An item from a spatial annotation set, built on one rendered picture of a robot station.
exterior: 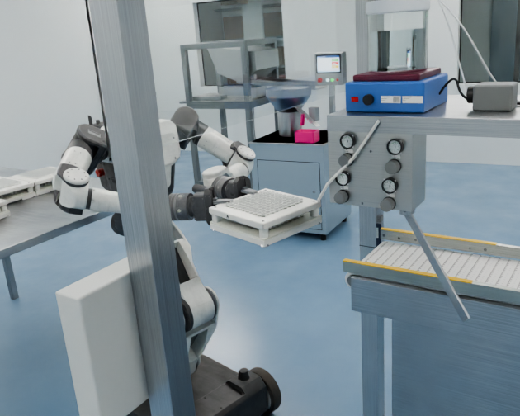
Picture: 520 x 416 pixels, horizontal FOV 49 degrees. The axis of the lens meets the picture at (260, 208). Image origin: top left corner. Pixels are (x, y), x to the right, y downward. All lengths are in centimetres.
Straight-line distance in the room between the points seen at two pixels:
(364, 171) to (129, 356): 72
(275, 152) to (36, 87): 352
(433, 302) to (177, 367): 72
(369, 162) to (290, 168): 291
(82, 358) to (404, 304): 86
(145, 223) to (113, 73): 24
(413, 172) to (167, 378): 73
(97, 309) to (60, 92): 636
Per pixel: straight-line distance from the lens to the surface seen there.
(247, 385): 244
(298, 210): 166
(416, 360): 168
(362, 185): 144
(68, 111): 735
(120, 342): 104
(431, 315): 154
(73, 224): 244
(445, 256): 171
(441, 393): 171
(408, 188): 140
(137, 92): 91
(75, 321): 99
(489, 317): 150
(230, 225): 171
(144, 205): 94
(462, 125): 133
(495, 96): 140
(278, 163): 435
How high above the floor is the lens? 160
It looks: 18 degrees down
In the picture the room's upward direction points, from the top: 4 degrees counter-clockwise
